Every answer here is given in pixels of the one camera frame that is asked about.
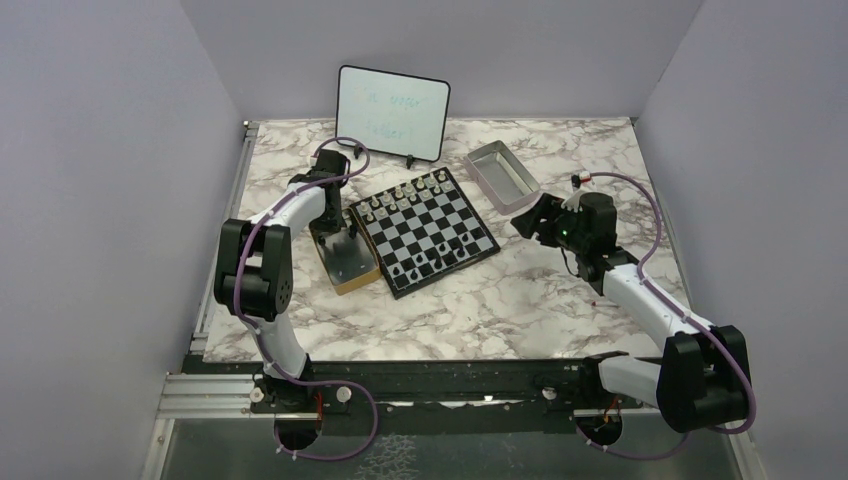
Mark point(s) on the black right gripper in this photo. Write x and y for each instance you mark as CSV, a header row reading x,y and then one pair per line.
x,y
546,207

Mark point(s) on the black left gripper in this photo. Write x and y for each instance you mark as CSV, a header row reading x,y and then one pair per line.
x,y
333,225

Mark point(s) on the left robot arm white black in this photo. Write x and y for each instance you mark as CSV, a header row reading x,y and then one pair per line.
x,y
254,268

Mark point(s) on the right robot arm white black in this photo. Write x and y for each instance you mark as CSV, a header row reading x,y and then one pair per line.
x,y
703,377

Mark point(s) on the row of white chess pieces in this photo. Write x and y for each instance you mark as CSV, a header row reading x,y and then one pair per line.
x,y
436,194

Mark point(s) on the gold metal tin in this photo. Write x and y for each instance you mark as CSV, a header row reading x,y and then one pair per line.
x,y
347,259

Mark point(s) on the silver pink metal tin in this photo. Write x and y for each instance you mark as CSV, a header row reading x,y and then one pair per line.
x,y
502,177

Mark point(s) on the black white chessboard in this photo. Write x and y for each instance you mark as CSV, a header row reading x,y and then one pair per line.
x,y
393,243

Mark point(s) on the small whiteboard on stand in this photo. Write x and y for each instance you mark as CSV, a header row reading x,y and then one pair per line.
x,y
392,113

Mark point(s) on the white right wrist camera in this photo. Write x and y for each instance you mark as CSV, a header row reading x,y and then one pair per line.
x,y
578,181

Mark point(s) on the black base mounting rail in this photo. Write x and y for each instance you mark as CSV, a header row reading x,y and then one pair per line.
x,y
429,397

